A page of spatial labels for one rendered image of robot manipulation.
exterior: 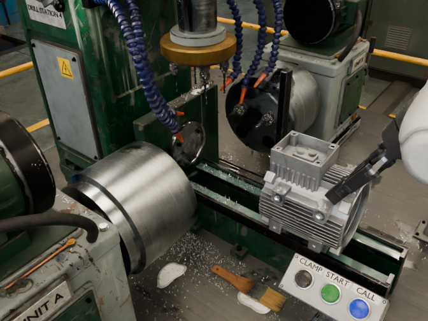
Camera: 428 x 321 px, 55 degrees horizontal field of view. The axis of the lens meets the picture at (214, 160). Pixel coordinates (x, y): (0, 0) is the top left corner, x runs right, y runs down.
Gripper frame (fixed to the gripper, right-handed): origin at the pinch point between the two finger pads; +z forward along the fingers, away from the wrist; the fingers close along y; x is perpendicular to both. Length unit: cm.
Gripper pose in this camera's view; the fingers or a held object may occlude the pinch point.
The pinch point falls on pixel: (340, 190)
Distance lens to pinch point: 88.5
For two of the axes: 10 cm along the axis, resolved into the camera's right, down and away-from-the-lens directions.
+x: 6.9, 7.0, -1.6
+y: -6.2, 4.6, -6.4
